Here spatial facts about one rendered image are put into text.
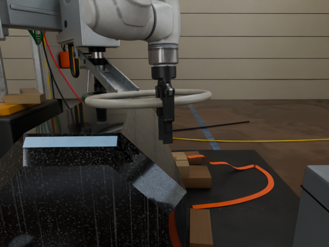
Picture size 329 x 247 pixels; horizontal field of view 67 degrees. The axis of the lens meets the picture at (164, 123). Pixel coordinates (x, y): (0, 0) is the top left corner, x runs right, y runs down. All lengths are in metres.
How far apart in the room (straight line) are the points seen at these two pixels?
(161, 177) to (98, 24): 0.54
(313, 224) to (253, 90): 5.97
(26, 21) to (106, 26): 1.36
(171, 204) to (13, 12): 1.51
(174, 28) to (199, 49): 5.45
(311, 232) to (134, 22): 0.64
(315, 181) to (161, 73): 0.47
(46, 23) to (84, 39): 0.59
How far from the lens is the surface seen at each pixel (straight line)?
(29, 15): 1.95
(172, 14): 0.72
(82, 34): 1.46
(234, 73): 6.38
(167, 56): 0.72
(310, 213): 0.71
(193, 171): 2.15
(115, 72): 1.45
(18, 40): 6.95
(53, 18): 2.04
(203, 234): 1.46
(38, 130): 0.97
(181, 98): 0.77
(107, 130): 0.89
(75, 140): 0.87
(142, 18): 0.63
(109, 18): 0.60
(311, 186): 0.69
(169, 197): 0.90
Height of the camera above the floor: 1.06
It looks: 15 degrees down
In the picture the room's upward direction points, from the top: straight up
